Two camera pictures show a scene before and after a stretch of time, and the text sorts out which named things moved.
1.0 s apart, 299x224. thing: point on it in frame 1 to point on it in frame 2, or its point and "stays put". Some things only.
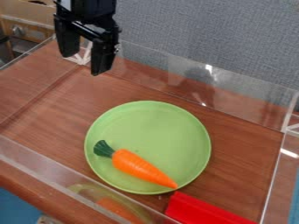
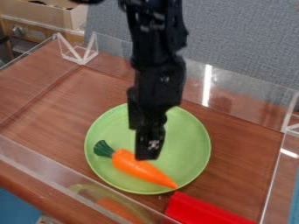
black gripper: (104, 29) to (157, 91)
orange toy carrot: (130, 162) stays put
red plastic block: (188, 209) stays put
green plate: (164, 135) stays put
